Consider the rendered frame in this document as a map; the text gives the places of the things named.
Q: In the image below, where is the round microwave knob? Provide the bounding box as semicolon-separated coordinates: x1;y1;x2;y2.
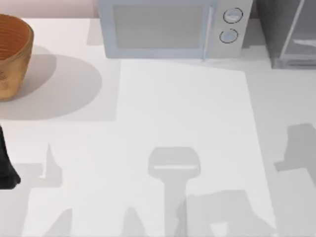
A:
219;28;239;44
223;7;244;24

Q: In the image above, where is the pale microwave oven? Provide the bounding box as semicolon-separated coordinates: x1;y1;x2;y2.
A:
96;0;254;61

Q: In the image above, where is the microwave oven door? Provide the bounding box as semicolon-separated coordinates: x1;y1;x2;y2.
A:
96;0;218;60

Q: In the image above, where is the brown wooden basket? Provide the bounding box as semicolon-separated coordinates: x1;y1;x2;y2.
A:
0;14;34;102

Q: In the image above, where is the microwave door handle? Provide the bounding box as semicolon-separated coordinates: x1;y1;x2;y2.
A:
202;6;213;62

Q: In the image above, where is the grey cabinet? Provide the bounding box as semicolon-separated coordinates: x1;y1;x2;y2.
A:
256;0;316;70

